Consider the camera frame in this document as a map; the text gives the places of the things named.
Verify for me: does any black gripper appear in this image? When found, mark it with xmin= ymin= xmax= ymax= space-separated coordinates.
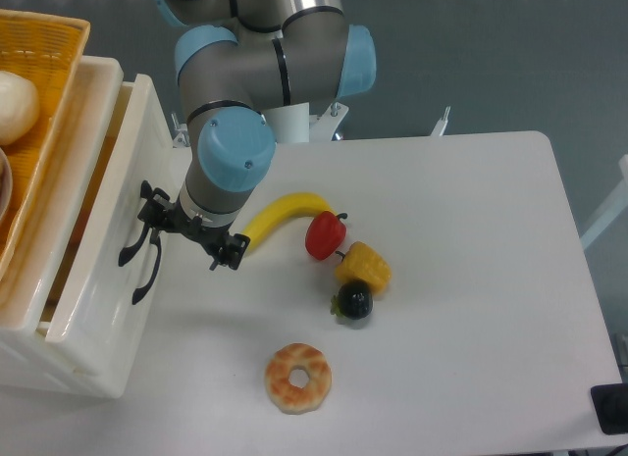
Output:
xmin=136 ymin=187 xmax=249 ymax=271

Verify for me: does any white drawer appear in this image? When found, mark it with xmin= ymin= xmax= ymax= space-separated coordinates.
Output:
xmin=40 ymin=75 xmax=177 ymax=398

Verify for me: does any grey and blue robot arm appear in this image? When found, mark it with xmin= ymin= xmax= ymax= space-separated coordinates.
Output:
xmin=139 ymin=0 xmax=377 ymax=269

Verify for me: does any white drawer cabinet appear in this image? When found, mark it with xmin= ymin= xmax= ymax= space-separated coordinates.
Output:
xmin=0 ymin=55 xmax=173 ymax=399

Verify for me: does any yellow banana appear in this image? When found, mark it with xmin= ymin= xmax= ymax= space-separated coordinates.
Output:
xmin=241 ymin=192 xmax=336 ymax=255

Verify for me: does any red bell pepper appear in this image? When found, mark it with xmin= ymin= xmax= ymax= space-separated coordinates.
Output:
xmin=305 ymin=211 xmax=347 ymax=261

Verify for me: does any yellow bell pepper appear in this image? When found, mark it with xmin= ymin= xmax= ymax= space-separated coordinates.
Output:
xmin=335 ymin=241 xmax=392 ymax=294

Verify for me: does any dark purple mangosteen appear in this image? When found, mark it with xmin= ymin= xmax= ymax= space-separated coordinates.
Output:
xmin=330 ymin=279 xmax=373 ymax=321

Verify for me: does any white round bun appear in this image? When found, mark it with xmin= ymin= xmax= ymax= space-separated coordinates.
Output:
xmin=1 ymin=71 xmax=39 ymax=146

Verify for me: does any yellow wicker basket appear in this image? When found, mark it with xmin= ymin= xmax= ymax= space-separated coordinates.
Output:
xmin=1 ymin=9 xmax=90 ymax=274

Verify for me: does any black device at edge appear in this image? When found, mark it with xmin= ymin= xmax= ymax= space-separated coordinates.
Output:
xmin=590 ymin=382 xmax=628 ymax=435

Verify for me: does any black lower drawer handle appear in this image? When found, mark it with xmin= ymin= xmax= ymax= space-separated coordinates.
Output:
xmin=131 ymin=232 xmax=163 ymax=306

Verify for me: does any black drawer handle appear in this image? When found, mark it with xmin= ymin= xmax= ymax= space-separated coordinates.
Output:
xmin=131 ymin=232 xmax=163 ymax=306
xmin=117 ymin=179 xmax=154 ymax=268

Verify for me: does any black top drawer handle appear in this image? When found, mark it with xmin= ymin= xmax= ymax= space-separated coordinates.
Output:
xmin=117 ymin=179 xmax=154 ymax=268

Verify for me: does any toasted bagel ring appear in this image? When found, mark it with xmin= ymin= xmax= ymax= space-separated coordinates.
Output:
xmin=263 ymin=342 xmax=334 ymax=416

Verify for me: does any white table frame bracket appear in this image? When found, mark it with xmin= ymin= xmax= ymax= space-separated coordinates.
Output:
xmin=430 ymin=106 xmax=451 ymax=137

